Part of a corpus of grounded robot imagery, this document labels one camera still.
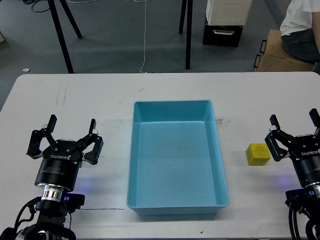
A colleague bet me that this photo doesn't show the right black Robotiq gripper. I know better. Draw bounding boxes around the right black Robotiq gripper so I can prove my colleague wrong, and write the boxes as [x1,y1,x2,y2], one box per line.
[264,108,320,188]

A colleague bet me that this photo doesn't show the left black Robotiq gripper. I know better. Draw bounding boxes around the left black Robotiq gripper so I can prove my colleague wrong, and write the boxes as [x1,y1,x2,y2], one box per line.
[26,114,104,192]

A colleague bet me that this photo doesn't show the yellow block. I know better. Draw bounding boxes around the yellow block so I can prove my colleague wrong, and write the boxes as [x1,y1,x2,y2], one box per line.
[245,143,271,166]

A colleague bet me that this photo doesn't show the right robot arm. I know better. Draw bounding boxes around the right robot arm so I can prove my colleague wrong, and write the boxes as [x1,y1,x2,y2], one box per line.
[264,108,320,240]

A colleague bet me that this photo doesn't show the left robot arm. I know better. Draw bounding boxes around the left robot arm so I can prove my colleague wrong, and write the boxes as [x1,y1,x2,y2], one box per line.
[0,114,104,240]

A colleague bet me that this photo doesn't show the cardboard box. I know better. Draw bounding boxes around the cardboard box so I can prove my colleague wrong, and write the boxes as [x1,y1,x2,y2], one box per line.
[253,29,314,72]

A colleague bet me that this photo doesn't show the blue plastic box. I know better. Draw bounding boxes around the blue plastic box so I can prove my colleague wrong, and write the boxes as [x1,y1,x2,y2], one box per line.
[127,100,230,215]

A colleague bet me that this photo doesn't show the seated person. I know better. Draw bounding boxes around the seated person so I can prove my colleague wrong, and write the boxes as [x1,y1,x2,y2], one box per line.
[280,0,320,74]

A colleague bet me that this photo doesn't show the left black table legs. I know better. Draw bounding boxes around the left black table legs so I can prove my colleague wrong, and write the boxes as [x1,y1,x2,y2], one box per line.
[47,0,83,74]

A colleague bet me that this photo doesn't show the black table legs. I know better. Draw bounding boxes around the black table legs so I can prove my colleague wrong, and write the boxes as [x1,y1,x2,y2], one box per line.
[47,0,83,74]
[178,0,194,70]

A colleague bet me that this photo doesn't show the black drawer cabinet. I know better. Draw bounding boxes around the black drawer cabinet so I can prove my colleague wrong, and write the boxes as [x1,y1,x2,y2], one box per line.
[202,20,244,48]

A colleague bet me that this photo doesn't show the right black table legs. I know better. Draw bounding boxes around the right black table legs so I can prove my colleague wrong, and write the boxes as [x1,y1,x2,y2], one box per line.
[178,0,194,70]

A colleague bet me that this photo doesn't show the white hanging cable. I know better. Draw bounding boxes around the white hanging cable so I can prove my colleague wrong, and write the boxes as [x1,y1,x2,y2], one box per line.
[127,0,154,74]

